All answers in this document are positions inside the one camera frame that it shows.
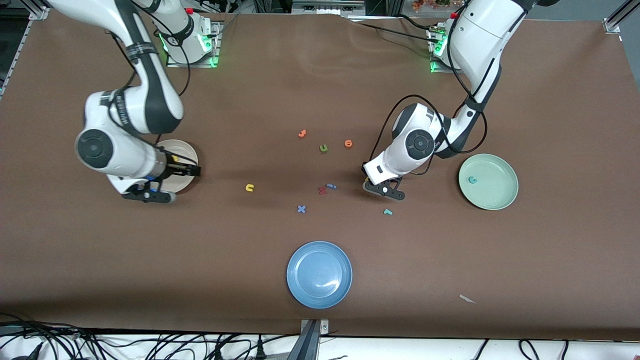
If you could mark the metal camera stand bracket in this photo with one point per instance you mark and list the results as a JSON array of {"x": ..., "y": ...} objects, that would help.
[{"x": 311, "y": 340}]

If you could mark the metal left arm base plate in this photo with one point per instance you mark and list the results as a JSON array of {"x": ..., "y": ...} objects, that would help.
[{"x": 437, "y": 70}]

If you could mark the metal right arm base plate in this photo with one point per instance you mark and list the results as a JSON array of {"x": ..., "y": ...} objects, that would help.
[{"x": 190, "y": 65}]

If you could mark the grey control box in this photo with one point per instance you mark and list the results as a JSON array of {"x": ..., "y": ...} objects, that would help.
[{"x": 327, "y": 7}]

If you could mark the beige brown plate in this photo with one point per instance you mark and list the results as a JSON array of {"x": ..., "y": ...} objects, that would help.
[{"x": 186, "y": 150}]

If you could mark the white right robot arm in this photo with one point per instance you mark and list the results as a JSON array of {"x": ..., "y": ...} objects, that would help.
[{"x": 125, "y": 160}]

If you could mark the blue plate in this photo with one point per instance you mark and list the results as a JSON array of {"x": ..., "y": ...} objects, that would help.
[{"x": 319, "y": 275}]

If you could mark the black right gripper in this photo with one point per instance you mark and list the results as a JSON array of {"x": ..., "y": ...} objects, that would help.
[{"x": 176, "y": 169}]

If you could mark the white paper scrap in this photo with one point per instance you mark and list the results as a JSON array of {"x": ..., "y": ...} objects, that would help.
[{"x": 467, "y": 299}]

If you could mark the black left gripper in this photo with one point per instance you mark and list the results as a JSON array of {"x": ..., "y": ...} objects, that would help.
[{"x": 363, "y": 169}]

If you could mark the aluminium frame profile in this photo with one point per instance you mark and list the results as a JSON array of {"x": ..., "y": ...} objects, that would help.
[
  {"x": 39, "y": 11},
  {"x": 617, "y": 22}
]

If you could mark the brown table cover sheet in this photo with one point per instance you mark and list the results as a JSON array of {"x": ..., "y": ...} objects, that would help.
[{"x": 320, "y": 90}]

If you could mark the light green plate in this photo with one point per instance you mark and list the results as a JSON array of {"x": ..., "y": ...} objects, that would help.
[{"x": 492, "y": 187}]

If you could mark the colourful flower decoration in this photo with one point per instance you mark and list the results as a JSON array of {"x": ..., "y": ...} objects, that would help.
[{"x": 430, "y": 5}]

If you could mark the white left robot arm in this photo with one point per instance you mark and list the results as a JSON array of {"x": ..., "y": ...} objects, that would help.
[{"x": 480, "y": 40}]

